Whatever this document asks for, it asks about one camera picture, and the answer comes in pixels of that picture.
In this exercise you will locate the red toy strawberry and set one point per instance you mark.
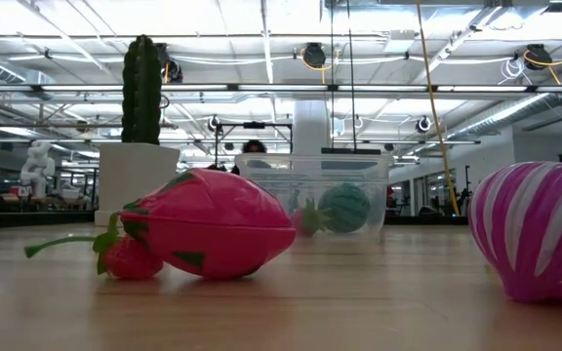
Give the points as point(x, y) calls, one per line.
point(303, 223)

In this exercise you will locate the green striped toy watermelon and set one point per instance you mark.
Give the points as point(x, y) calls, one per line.
point(347, 209)

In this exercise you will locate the red toy dragon fruit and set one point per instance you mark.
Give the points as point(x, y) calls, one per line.
point(212, 224)

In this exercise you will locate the small long-stemmed toy strawberry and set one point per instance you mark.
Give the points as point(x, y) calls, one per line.
point(132, 261)

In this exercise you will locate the purple white striped toy onion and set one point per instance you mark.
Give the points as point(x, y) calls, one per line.
point(530, 234)

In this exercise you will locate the clear plastic tupperware container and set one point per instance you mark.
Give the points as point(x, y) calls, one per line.
point(281, 168)

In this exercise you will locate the person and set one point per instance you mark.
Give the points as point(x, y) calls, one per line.
point(254, 146)

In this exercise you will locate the white pillar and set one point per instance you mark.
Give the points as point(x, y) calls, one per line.
point(310, 127)

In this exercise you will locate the black vented box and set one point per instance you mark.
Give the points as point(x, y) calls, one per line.
point(351, 151)

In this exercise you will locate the black ceiling device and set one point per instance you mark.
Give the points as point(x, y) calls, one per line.
point(171, 68)

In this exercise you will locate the white robot statue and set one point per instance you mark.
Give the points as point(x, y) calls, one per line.
point(37, 168)

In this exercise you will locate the black background rig frame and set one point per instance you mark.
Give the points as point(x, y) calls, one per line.
point(254, 125)

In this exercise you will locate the long ceiling light rail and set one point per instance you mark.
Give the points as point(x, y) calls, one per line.
point(91, 88)

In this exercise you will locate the silver ventilation duct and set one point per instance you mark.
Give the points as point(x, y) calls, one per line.
point(505, 114)

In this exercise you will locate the black aluminium table frame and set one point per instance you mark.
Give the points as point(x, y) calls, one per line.
point(27, 220)

